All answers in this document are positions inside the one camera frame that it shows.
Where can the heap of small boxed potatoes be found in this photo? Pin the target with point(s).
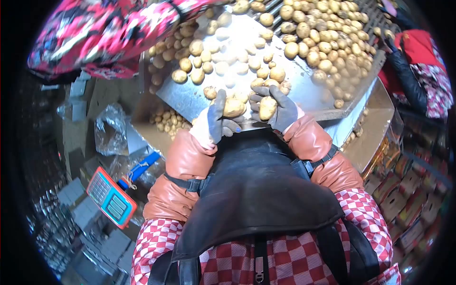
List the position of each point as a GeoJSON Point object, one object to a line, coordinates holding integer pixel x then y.
{"type": "Point", "coordinates": [170, 123]}

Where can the person's right fingers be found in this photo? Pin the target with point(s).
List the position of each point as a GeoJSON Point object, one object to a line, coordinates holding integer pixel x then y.
{"type": "Point", "coordinates": [255, 107]}

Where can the person's right hand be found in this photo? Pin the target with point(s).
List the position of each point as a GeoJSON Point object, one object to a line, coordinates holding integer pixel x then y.
{"type": "Point", "coordinates": [285, 112]}

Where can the person's body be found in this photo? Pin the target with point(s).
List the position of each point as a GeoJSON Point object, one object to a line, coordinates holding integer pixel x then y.
{"type": "Point", "coordinates": [263, 199]}

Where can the orange weighing scale display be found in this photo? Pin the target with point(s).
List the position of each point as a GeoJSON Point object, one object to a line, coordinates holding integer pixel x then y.
{"type": "Point", "coordinates": [111, 197]}

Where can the metal sorting table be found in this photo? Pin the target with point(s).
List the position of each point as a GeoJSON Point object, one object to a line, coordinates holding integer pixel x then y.
{"type": "Point", "coordinates": [185, 96]}

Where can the person's left fingers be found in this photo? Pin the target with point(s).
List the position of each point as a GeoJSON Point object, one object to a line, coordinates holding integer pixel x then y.
{"type": "Point", "coordinates": [232, 130]}

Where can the stack of printed cartons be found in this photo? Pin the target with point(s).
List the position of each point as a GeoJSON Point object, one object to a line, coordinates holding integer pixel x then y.
{"type": "Point", "coordinates": [406, 199]}

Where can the black wrist band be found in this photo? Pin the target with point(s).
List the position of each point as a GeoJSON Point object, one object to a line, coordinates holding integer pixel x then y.
{"type": "Point", "coordinates": [320, 161]}
{"type": "Point", "coordinates": [190, 184]}

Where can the oval yellow potato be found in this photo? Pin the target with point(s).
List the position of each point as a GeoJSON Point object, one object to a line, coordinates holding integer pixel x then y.
{"type": "Point", "coordinates": [268, 108]}

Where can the round yellow potato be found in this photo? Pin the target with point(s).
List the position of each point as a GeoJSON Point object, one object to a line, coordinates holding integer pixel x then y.
{"type": "Point", "coordinates": [234, 107]}

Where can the pile of potatoes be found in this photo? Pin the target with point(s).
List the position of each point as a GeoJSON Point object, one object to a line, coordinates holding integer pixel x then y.
{"type": "Point", "coordinates": [320, 46]}

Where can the person's left hand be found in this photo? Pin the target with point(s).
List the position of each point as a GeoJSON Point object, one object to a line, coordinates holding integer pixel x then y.
{"type": "Point", "coordinates": [213, 123]}

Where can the clear plastic bag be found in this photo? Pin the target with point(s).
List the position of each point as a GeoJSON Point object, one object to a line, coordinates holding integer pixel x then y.
{"type": "Point", "coordinates": [111, 131]}

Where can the person's left thumb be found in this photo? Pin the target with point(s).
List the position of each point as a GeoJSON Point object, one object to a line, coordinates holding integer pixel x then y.
{"type": "Point", "coordinates": [219, 103]}

